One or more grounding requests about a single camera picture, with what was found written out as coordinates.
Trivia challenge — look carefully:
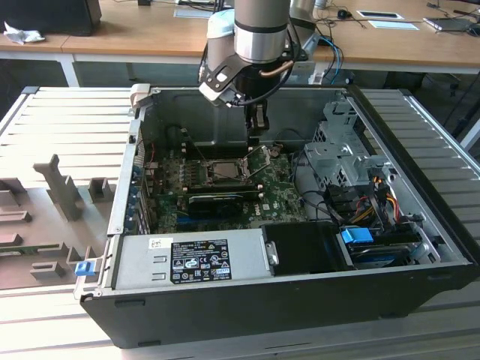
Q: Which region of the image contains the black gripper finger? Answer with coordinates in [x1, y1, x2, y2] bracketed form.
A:
[256, 102, 271, 137]
[244, 103, 260, 149]

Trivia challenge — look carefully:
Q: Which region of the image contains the black RAM slot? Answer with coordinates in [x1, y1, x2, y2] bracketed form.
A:
[186, 189, 264, 200]
[195, 141, 249, 152]
[197, 148, 248, 160]
[186, 183, 260, 193]

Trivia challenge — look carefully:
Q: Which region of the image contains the CPU socket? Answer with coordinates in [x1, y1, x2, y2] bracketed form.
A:
[204, 159, 251, 185]

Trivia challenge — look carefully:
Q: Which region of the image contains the green motherboard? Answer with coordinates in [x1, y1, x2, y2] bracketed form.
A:
[144, 144, 309, 234]

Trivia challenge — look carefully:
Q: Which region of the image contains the metal drive cage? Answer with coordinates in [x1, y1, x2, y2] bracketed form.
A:
[302, 100, 395, 197]

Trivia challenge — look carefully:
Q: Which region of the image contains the black graphics card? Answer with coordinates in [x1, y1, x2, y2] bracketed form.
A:
[187, 193, 243, 218]

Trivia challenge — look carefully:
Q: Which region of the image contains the beige case latch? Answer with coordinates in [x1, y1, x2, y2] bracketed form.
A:
[130, 83, 152, 110]

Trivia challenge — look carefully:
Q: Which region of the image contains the wooden desk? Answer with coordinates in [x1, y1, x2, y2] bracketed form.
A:
[0, 0, 480, 88]

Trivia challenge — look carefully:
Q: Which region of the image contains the black plastic shroud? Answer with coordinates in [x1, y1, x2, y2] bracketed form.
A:
[260, 221, 339, 278]

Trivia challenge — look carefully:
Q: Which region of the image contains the black power supply label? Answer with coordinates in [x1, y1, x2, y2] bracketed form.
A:
[169, 238, 233, 284]

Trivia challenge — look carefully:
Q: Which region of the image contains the blue disk carrier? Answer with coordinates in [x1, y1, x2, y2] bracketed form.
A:
[340, 226, 374, 248]

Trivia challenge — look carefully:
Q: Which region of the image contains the white paper sheet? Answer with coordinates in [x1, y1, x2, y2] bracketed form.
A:
[367, 19, 420, 32]

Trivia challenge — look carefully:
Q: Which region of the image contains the grey power supply unit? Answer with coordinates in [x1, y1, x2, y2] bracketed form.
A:
[114, 228, 272, 290]

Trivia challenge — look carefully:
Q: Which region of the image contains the hard disk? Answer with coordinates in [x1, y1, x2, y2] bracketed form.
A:
[346, 243, 410, 269]

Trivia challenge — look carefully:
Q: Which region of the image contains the black open PC case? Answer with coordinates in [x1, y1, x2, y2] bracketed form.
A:
[73, 84, 480, 350]

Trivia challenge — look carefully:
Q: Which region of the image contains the grey parts rack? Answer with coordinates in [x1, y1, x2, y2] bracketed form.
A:
[0, 153, 118, 290]

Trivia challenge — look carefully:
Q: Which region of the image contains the grey laptop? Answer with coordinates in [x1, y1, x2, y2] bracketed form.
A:
[422, 16, 474, 34]

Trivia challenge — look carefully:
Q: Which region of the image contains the black computer box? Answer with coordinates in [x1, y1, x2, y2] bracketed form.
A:
[0, 0, 103, 38]

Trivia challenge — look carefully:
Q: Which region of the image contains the blue case latch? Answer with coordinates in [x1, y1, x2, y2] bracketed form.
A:
[74, 261, 95, 278]

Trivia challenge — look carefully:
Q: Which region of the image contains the crumpled white paper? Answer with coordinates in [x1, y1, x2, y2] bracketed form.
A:
[3, 20, 46, 46]

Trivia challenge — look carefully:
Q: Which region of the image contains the green RAM stick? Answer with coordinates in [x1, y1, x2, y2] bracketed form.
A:
[0, 243, 62, 257]

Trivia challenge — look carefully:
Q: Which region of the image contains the thin black wire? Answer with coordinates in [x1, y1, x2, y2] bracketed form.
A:
[274, 128, 313, 152]

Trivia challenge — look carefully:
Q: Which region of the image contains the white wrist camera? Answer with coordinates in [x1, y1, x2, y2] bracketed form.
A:
[197, 70, 236, 109]

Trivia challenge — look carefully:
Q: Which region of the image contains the blue cable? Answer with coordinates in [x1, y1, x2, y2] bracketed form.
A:
[320, 35, 345, 84]

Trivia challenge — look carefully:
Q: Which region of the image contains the grey desk cable hatch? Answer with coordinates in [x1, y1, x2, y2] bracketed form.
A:
[173, 7, 215, 20]

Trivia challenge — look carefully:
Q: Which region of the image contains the white framed desk cable hatch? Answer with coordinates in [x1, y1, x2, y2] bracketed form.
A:
[355, 10, 405, 20]

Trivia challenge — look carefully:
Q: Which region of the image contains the coloured power wire bundle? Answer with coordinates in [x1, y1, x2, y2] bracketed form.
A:
[350, 175, 401, 227]

